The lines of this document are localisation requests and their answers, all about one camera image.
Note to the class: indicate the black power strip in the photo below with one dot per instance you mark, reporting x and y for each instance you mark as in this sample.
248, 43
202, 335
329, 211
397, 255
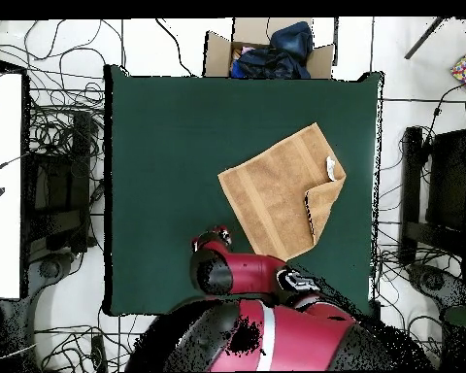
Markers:
99, 353

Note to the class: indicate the gray round chair base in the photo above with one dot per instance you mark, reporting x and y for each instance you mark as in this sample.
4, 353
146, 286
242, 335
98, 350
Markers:
50, 268
437, 283

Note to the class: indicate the dark green table cloth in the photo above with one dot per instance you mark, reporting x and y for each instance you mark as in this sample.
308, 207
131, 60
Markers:
159, 116

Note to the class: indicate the white side table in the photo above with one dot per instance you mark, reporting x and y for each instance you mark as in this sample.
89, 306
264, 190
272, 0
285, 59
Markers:
4, 241

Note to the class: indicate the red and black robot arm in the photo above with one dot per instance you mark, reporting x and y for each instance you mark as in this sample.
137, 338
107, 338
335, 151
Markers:
295, 338

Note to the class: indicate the dark blue clothing pile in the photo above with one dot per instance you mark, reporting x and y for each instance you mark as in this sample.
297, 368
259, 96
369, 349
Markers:
275, 58

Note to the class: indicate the dark thin rod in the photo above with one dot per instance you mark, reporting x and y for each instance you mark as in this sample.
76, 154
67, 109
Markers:
423, 39

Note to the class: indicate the orange terry towel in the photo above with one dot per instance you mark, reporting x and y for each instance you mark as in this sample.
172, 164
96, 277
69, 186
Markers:
272, 194

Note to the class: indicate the brown cardboard box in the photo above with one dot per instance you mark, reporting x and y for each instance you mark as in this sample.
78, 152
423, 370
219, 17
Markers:
217, 54

